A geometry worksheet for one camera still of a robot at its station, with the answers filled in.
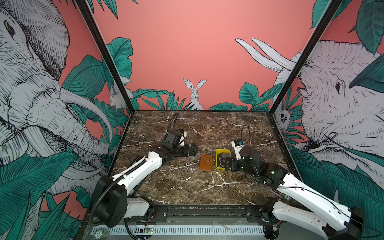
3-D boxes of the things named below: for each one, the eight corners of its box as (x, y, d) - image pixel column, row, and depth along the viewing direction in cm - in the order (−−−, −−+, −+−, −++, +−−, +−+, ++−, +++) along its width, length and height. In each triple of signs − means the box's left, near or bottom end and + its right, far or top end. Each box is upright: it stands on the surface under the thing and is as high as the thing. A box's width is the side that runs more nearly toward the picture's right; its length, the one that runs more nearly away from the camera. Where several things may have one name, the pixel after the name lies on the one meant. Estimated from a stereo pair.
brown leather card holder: (199, 170, 91) (199, 169, 89) (199, 156, 97) (199, 154, 95) (212, 170, 91) (213, 169, 89) (211, 156, 97) (212, 154, 95)
